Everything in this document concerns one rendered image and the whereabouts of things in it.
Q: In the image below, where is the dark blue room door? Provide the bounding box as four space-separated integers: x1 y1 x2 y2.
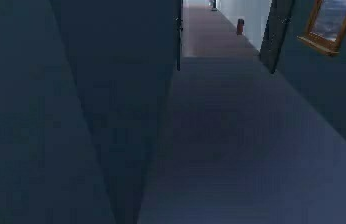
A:
48 0 184 224

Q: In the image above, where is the red cylinder bin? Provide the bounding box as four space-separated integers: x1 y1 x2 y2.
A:
236 18 245 36

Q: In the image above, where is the dark grey room door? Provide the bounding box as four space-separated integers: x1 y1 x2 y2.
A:
259 0 296 75

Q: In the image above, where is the wooden framed window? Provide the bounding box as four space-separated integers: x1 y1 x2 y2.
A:
296 0 346 56

